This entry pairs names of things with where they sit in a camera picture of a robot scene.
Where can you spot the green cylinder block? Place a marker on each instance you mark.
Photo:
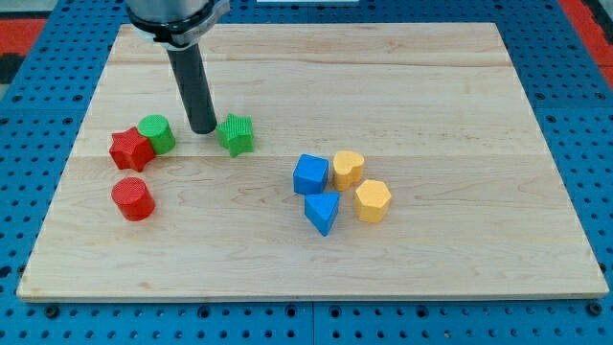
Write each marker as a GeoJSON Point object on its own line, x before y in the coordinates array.
{"type": "Point", "coordinates": [157, 129]}

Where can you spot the wooden board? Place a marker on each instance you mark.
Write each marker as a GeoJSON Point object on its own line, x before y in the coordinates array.
{"type": "Point", "coordinates": [478, 209]}

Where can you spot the blue triangle block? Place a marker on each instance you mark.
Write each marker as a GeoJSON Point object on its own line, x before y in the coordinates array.
{"type": "Point", "coordinates": [321, 210]}

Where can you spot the blue cube block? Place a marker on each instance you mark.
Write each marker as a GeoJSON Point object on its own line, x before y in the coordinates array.
{"type": "Point", "coordinates": [310, 175]}

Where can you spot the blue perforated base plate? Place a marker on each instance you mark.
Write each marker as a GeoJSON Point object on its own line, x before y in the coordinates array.
{"type": "Point", "coordinates": [46, 102]}

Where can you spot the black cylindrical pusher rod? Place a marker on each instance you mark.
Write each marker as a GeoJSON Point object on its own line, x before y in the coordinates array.
{"type": "Point", "coordinates": [190, 76]}

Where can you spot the green star block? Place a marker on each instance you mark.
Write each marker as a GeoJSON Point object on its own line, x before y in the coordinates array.
{"type": "Point", "coordinates": [236, 134]}

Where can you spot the red cylinder block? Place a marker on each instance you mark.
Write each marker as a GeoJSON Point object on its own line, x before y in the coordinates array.
{"type": "Point", "coordinates": [133, 199]}

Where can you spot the yellow heart block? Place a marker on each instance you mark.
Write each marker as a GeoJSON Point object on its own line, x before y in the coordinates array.
{"type": "Point", "coordinates": [348, 169]}

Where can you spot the yellow hexagon block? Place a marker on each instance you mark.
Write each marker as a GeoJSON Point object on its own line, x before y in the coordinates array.
{"type": "Point", "coordinates": [371, 200]}

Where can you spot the red star block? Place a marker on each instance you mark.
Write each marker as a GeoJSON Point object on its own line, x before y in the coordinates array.
{"type": "Point", "coordinates": [131, 150]}

